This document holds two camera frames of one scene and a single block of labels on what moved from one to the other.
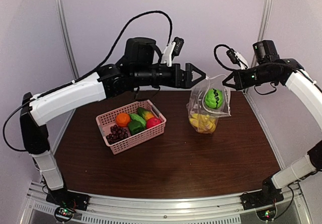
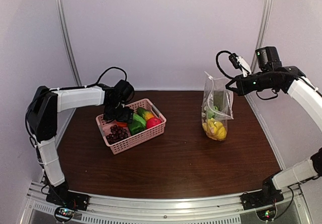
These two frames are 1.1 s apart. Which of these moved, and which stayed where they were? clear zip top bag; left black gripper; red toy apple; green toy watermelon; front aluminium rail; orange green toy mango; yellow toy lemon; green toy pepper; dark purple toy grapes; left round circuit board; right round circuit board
Moved: yellow toy lemon; green toy watermelon; clear zip top bag; left black gripper
Stayed: green toy pepper; orange green toy mango; front aluminium rail; dark purple toy grapes; red toy apple; left round circuit board; right round circuit board
